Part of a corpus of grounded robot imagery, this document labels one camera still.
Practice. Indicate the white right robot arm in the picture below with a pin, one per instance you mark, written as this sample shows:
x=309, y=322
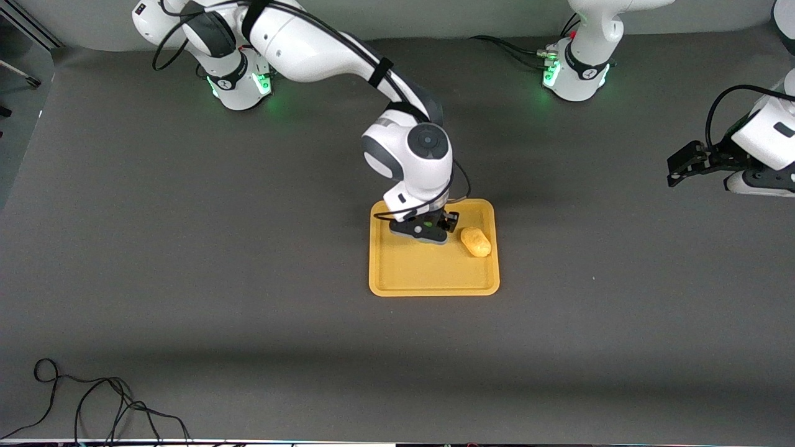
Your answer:
x=310, y=49

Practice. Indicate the yellow potato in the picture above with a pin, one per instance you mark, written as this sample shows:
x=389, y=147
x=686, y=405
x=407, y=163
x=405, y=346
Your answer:
x=476, y=242

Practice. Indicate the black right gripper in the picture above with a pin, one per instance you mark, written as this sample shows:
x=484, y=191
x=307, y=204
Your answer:
x=448, y=220

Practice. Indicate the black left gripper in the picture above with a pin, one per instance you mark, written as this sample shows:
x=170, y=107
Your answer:
x=725, y=156

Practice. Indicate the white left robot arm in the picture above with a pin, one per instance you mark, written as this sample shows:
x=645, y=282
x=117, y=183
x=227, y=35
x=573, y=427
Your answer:
x=587, y=43

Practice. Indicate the yellow plastic tray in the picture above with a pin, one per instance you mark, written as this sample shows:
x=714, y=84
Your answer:
x=428, y=270

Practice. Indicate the dark grey table mat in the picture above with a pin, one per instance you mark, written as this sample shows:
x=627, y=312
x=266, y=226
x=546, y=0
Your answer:
x=248, y=248

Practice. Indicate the aluminium frame rail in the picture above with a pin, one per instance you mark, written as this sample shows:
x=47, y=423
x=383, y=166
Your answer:
x=31, y=25

